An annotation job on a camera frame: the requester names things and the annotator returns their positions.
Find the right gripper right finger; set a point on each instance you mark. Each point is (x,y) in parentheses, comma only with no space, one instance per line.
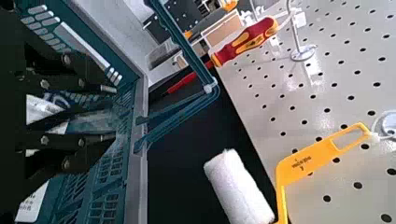
(71,74)

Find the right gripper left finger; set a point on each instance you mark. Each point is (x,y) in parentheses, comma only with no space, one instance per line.
(62,152)

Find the white packaged item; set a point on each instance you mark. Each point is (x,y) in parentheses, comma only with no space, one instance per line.
(40,109)

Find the black display stand base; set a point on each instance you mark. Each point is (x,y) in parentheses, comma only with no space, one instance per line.
(174,174)

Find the cardboard box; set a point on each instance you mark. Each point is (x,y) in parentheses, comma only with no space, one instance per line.
(224,31)

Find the red yellow screwdriver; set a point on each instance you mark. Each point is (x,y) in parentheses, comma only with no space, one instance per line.
(243,43)

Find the white pegboard panel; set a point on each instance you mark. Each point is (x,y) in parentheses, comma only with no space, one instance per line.
(311,102)

